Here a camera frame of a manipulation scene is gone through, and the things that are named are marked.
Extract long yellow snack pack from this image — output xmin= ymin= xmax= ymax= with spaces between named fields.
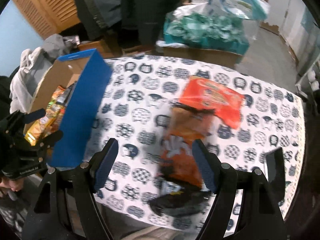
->
xmin=25 ymin=103 xmax=65 ymax=146

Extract orange brown snack bag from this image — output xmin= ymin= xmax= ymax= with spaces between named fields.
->
xmin=159 ymin=105 xmax=215 ymax=189

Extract black snack bag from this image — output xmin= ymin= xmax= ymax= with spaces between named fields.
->
xmin=148 ymin=180 xmax=212 ymax=218

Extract orange green label snack bag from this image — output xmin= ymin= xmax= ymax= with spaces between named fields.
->
xmin=46 ymin=86 xmax=65 ymax=116

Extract black silver snack pack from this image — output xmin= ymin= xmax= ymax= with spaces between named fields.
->
xmin=56 ymin=81 xmax=77 ymax=107

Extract person's hand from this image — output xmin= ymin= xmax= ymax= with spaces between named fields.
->
xmin=0 ymin=177 xmax=24 ymax=195

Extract grey clothes pile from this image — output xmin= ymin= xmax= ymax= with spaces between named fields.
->
xmin=9 ymin=34 xmax=80 ymax=113

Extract red snack bag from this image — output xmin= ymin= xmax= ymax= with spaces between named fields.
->
xmin=178 ymin=75 xmax=245 ymax=129

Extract black smartphone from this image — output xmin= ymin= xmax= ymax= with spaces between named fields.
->
xmin=265 ymin=147 xmax=285 ymax=202

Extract cat pattern tablecloth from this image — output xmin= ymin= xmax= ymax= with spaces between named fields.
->
xmin=86 ymin=56 xmax=305 ymax=233

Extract blue cardboard box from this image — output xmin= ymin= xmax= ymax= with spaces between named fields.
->
xmin=29 ymin=49 xmax=112 ymax=168

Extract brown cardboard box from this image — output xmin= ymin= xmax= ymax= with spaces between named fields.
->
xmin=156 ymin=40 xmax=243 ymax=69

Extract wooden drawer box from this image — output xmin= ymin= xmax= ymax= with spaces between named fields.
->
xmin=78 ymin=40 xmax=114 ymax=59

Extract wooden louvered door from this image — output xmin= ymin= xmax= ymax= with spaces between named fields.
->
xmin=13 ymin=0 xmax=80 ymax=39

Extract white shoe rack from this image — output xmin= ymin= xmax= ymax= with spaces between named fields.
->
xmin=295 ymin=55 xmax=319 ymax=102

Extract teal checkered fabric bundle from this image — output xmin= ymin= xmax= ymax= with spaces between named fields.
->
xmin=163 ymin=12 xmax=249 ymax=55

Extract dark hanging coats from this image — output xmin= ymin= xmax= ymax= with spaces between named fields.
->
xmin=74 ymin=0 xmax=191 ymax=49

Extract blue white plastic bag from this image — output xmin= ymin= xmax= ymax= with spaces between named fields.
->
xmin=208 ymin=0 xmax=270 ymax=21

